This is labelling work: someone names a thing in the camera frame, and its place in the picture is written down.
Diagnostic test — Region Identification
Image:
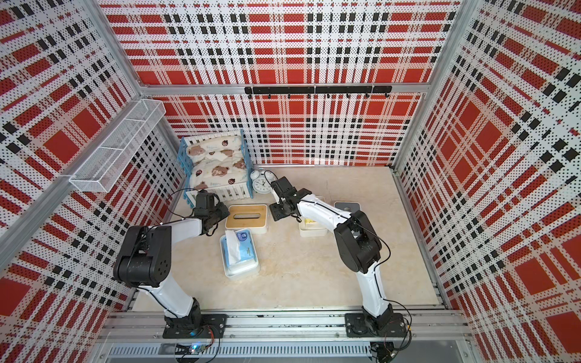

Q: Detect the bamboo tissue box lid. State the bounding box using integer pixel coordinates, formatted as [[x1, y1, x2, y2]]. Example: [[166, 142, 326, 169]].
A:
[[225, 204, 269, 234]]

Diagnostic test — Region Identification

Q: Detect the white tissue box base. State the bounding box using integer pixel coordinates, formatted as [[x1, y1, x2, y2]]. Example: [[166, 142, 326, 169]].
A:
[[219, 234, 260, 280]]

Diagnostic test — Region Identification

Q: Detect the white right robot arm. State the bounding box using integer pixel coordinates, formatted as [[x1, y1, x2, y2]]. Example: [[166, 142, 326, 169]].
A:
[[269, 177, 410, 339]]

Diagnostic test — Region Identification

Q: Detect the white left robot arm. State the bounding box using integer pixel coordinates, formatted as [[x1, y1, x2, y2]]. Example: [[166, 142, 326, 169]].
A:
[[113, 190, 229, 340]]

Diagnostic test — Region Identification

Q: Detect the grey tissue box lid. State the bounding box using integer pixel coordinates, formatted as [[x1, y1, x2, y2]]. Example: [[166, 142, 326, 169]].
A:
[[334, 201, 361, 213]]

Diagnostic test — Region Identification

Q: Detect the white alarm clock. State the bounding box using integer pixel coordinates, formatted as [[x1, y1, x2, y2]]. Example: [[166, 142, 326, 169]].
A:
[[251, 169, 278, 195]]

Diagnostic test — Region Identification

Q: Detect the bear print bedding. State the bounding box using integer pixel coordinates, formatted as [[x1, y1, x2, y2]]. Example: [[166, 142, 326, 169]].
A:
[[186, 136, 248, 190]]

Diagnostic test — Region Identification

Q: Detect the blue white toy crib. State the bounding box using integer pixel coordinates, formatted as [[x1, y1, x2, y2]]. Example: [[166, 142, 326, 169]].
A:
[[178, 130, 254, 207]]

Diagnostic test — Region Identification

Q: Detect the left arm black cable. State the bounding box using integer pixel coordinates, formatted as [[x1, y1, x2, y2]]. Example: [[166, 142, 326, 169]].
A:
[[158, 188, 219, 237]]

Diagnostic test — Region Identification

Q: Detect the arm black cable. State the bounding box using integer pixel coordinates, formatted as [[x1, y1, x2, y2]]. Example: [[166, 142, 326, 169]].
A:
[[158, 188, 219, 237], [262, 169, 414, 355]]

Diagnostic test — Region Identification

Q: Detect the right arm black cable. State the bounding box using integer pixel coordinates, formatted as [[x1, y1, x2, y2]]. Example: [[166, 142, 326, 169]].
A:
[[262, 169, 414, 355]]

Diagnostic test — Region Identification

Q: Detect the black hook rail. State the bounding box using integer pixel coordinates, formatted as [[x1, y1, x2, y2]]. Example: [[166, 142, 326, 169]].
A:
[[245, 85, 393, 96]]

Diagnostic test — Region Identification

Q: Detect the white wire basket shelf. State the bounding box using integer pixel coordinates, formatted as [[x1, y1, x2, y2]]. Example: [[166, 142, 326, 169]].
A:
[[69, 98, 166, 193]]

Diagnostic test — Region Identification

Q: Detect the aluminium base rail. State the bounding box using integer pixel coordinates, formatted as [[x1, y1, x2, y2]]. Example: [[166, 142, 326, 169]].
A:
[[89, 306, 482, 362]]

